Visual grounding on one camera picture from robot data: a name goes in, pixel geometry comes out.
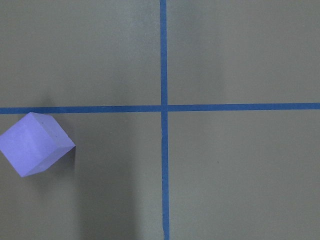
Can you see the purple foam cube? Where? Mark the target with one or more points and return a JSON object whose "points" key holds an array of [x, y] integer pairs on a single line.
{"points": [[34, 143]]}

